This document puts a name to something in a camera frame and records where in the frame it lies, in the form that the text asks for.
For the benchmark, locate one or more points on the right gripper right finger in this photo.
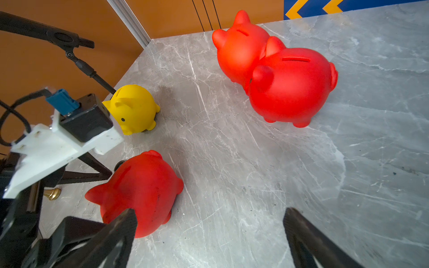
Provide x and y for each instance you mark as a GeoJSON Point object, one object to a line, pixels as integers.
{"type": "Point", "coordinates": [309, 246]}

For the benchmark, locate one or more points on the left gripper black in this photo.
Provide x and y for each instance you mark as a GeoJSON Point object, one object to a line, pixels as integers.
{"type": "Point", "coordinates": [20, 222]}

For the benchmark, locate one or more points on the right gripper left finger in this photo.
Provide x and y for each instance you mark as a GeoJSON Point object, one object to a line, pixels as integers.
{"type": "Point", "coordinates": [109, 248]}

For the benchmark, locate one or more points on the red piggy bank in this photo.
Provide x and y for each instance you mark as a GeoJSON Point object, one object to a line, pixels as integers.
{"type": "Point", "coordinates": [290, 84]}
{"type": "Point", "coordinates": [145, 183]}
{"type": "Point", "coordinates": [240, 48]}

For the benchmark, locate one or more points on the yellow piggy bank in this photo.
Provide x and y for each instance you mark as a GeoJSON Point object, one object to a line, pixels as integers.
{"type": "Point", "coordinates": [134, 108]}

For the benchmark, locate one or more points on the brass knob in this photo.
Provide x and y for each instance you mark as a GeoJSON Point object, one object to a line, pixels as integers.
{"type": "Point", "coordinates": [52, 194]}

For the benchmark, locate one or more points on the black microphone on stand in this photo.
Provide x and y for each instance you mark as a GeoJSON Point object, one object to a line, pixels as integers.
{"type": "Point", "coordinates": [65, 40]}

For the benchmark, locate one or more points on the left aluminium corner post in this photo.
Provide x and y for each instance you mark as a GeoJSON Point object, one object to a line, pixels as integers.
{"type": "Point", "coordinates": [127, 16]}

